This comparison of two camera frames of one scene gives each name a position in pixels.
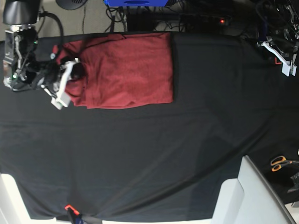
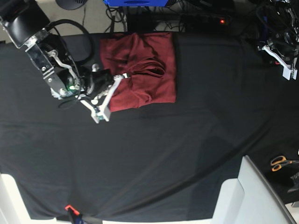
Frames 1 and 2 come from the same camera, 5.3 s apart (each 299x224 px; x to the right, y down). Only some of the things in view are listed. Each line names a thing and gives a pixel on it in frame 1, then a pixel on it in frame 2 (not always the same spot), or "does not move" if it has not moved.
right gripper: x=288 y=60 does not move
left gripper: x=54 y=81 -> x=103 y=84
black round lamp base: x=71 y=4 does not move
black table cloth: x=231 y=100 does not move
